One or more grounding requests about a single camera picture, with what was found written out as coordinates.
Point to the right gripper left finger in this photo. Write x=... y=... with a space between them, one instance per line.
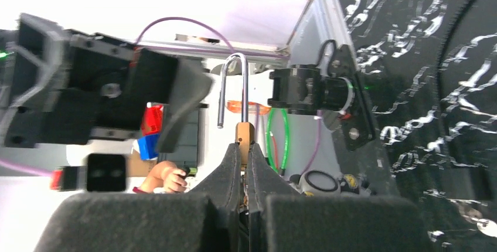
x=204 y=219

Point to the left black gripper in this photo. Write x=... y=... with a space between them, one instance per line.
x=62 y=86

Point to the operator bare hand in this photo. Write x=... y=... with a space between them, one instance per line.
x=165 y=175

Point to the blue plastic bin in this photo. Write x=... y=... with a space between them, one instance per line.
x=147 y=147

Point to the black cable padlock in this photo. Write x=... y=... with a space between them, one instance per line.
x=467 y=82

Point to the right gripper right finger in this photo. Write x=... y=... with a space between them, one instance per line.
x=281 y=219

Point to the green cable lock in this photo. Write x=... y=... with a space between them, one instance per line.
x=278 y=155

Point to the red plastic basket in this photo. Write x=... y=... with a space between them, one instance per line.
x=152 y=120

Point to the dark grey storage crate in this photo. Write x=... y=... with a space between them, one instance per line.
x=186 y=153

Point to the cardboard box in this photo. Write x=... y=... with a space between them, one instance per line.
x=136 y=167

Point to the white round tape roll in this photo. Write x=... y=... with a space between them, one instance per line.
x=319 y=183

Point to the black teleoperation handle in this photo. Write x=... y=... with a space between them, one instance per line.
x=185 y=172

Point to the orange drink bottle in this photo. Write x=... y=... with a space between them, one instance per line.
x=253 y=108

